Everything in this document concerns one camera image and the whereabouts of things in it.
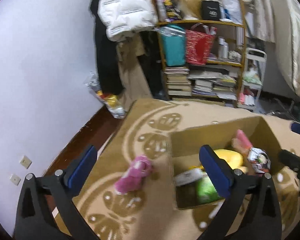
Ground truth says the lower wall socket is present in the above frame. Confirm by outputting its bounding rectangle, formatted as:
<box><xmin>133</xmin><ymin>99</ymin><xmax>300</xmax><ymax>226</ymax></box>
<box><xmin>10</xmin><ymin>174</ymin><xmax>21</xmax><ymax>186</ymax></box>

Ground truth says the black box with 40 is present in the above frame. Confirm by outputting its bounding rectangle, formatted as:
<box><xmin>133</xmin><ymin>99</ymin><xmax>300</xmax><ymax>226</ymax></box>
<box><xmin>200</xmin><ymin>1</ymin><xmax>221</xmax><ymax>21</ymax></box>

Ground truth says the plastic bag of snacks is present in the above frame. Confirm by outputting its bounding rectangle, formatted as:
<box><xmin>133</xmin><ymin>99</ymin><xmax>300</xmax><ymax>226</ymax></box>
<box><xmin>84</xmin><ymin>72</ymin><xmax>126</xmax><ymax>119</ymax></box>

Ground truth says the yellow plush toy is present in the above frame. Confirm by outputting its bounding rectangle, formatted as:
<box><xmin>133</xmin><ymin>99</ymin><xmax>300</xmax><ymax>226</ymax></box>
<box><xmin>194</xmin><ymin>148</ymin><xmax>248</xmax><ymax>174</ymax></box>

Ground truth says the black hanging coat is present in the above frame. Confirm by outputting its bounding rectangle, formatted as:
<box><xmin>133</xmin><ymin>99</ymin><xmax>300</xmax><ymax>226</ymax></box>
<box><xmin>90</xmin><ymin>0</ymin><xmax>124</xmax><ymax>95</ymax></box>

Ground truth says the stack of books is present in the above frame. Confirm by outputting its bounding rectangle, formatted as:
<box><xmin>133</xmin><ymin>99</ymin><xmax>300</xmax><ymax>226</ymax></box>
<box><xmin>164</xmin><ymin>66</ymin><xmax>192</xmax><ymax>97</ymax></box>

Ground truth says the white puffer jacket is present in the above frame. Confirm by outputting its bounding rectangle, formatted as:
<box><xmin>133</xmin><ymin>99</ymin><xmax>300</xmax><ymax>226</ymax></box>
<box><xmin>98</xmin><ymin>0</ymin><xmax>158</xmax><ymax>42</ymax></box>

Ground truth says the pink packaged soft towel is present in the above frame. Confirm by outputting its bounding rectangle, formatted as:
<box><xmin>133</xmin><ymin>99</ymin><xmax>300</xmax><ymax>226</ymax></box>
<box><xmin>231</xmin><ymin>129</ymin><xmax>253</xmax><ymax>155</ymax></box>

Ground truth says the hexagonal anime character pillow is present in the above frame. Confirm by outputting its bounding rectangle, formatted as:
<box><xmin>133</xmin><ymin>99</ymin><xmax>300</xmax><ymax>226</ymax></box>
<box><xmin>247</xmin><ymin>147</ymin><xmax>271</xmax><ymax>174</ymax></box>

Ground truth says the white metal cart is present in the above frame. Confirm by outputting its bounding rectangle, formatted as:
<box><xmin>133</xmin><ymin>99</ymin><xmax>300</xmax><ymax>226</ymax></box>
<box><xmin>237</xmin><ymin>48</ymin><xmax>267</xmax><ymax>112</ymax></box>

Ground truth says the wall socket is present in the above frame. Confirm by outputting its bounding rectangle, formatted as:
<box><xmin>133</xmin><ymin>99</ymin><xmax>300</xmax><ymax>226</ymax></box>
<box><xmin>10</xmin><ymin>174</ymin><xmax>21</xmax><ymax>186</ymax></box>
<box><xmin>19</xmin><ymin>155</ymin><xmax>32</xmax><ymax>169</ymax></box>

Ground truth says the red gift bag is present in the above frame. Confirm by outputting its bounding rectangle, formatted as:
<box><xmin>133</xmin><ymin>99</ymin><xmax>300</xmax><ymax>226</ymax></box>
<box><xmin>186</xmin><ymin>23</ymin><xmax>217</xmax><ymax>65</ymax></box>

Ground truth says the beige hanging garment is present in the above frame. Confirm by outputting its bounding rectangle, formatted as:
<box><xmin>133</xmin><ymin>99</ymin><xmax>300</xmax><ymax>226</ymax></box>
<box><xmin>116</xmin><ymin>34</ymin><xmax>153</xmax><ymax>111</ymax></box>

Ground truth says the upper wall socket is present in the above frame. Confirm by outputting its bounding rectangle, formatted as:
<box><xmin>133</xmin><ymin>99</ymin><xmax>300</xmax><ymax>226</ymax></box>
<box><xmin>19</xmin><ymin>155</ymin><xmax>32</xmax><ymax>169</ymax></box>

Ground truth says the teal storage bag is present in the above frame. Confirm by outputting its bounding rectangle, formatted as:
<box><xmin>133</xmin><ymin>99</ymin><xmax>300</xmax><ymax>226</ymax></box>
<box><xmin>159</xmin><ymin>24</ymin><xmax>186</xmax><ymax>67</ymax></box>

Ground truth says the green tissue pack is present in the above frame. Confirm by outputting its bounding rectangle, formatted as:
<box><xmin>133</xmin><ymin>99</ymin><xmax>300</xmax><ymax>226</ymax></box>
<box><xmin>196</xmin><ymin>177</ymin><xmax>221</xmax><ymax>204</ymax></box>

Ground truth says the cardboard box with yellow print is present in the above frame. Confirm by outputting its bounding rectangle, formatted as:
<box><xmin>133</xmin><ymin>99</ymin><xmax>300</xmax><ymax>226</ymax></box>
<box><xmin>169</xmin><ymin>116</ymin><xmax>283</xmax><ymax>210</ymax></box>

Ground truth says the wooden bookshelf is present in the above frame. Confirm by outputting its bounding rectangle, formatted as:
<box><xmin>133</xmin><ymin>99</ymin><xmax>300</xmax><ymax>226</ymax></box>
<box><xmin>156</xmin><ymin>0</ymin><xmax>247</xmax><ymax>107</ymax></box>

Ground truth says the white bottle on shelf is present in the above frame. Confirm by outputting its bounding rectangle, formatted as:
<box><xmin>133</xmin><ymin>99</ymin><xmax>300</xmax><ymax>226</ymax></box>
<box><xmin>218</xmin><ymin>36</ymin><xmax>225</xmax><ymax>59</ymax></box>

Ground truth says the small magenta plush toy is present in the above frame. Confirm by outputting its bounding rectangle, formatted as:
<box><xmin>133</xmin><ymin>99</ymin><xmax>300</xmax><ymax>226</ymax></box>
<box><xmin>114</xmin><ymin>155</ymin><xmax>153</xmax><ymax>195</ymax></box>

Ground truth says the beige patterned round rug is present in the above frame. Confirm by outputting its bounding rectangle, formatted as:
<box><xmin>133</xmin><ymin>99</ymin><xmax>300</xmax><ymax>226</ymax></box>
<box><xmin>50</xmin><ymin>97</ymin><xmax>300</xmax><ymax>240</ymax></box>

